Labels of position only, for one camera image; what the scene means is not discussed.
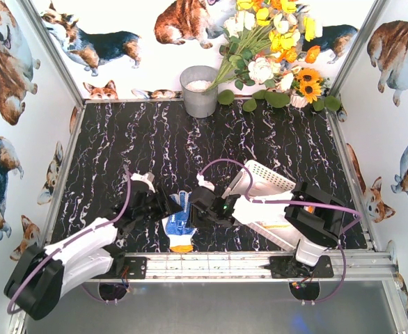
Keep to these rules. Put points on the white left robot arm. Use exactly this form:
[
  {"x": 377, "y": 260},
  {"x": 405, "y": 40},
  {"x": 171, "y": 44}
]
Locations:
[{"x": 44, "y": 274}]

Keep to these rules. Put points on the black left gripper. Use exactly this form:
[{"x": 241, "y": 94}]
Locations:
[{"x": 161, "y": 202}]

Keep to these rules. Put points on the grey metal bucket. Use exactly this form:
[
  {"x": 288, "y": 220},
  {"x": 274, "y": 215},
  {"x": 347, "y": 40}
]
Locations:
[{"x": 199, "y": 94}]

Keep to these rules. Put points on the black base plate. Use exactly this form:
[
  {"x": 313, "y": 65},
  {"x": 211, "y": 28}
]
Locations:
[
  {"x": 134, "y": 268},
  {"x": 289, "y": 267}
]

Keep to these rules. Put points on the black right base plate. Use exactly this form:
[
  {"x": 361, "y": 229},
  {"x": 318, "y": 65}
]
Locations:
[{"x": 289, "y": 267}]

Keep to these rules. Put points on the blue dotted glove peace sign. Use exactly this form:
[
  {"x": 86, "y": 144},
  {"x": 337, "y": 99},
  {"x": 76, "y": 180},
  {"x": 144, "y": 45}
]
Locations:
[{"x": 175, "y": 226}]

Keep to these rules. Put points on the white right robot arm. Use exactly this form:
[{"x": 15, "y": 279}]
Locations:
[{"x": 305, "y": 220}]

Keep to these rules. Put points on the aluminium front rail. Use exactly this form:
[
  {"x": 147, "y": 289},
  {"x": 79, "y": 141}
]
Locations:
[{"x": 351, "y": 265}]

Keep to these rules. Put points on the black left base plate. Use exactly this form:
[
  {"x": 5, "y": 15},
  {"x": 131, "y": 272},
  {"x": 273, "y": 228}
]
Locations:
[{"x": 134, "y": 268}]

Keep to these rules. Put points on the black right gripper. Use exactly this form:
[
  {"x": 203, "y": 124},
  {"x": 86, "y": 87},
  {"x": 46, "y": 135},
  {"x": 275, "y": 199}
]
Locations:
[{"x": 200, "y": 207}]

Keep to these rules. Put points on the white perforated storage basket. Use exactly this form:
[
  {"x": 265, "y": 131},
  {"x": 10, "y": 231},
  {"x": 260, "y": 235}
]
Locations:
[{"x": 258, "y": 188}]

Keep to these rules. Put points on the artificial flower bouquet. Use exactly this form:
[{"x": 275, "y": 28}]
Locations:
[{"x": 264, "y": 40}]

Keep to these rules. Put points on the sunflower pot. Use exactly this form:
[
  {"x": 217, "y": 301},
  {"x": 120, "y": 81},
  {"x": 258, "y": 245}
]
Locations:
[{"x": 310, "y": 88}]

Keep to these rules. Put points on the orange dotted white glove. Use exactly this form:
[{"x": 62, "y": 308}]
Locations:
[{"x": 276, "y": 228}]

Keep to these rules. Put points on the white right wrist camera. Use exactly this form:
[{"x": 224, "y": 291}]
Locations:
[{"x": 204, "y": 183}]

